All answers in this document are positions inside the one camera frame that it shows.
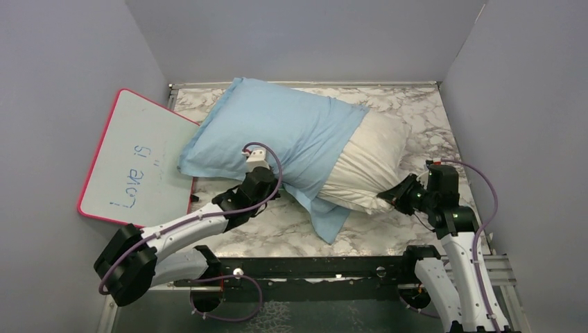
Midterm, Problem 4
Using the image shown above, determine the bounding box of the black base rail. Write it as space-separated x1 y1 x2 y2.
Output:
173 256 428 303

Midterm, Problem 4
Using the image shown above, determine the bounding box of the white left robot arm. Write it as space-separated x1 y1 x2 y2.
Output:
94 166 282 306

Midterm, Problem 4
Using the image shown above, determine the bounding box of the light blue pillowcase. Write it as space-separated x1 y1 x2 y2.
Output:
178 78 369 244

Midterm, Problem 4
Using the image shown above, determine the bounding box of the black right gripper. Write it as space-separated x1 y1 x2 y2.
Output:
380 172 438 216

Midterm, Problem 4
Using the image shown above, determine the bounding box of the white pillow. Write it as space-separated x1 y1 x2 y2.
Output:
318 111 411 214

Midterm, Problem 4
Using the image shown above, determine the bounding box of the aluminium table edge frame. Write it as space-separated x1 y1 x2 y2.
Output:
168 81 439 90

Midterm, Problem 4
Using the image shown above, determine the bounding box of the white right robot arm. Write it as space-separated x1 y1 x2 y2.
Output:
377 160 513 332

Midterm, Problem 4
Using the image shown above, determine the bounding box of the pink framed whiteboard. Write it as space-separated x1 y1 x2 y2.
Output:
78 89 198 227

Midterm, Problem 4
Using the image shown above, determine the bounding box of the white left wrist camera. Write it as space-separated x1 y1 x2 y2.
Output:
242 147 271 172

